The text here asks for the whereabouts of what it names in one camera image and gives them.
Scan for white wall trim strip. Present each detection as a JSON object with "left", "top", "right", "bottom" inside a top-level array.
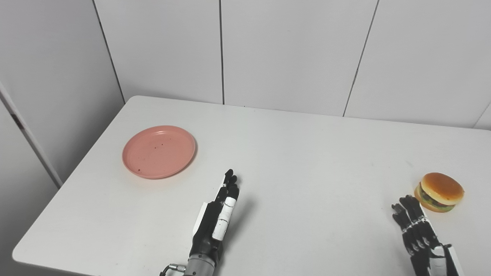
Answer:
[{"left": 0, "top": 82, "right": 63, "bottom": 188}]

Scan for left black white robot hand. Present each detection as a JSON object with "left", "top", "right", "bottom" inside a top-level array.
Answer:
[{"left": 189, "top": 169, "right": 240, "bottom": 265}]

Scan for pink round plate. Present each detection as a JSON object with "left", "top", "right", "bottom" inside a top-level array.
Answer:
[{"left": 122, "top": 125, "right": 197, "bottom": 180}]

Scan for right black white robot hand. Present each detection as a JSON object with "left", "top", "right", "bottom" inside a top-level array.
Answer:
[{"left": 392, "top": 195, "right": 465, "bottom": 276}]

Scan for toy hamburger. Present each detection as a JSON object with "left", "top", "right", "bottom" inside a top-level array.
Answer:
[{"left": 414, "top": 172, "right": 465, "bottom": 213}]

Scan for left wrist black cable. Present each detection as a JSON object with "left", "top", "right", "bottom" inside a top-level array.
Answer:
[{"left": 160, "top": 263, "right": 188, "bottom": 276}]

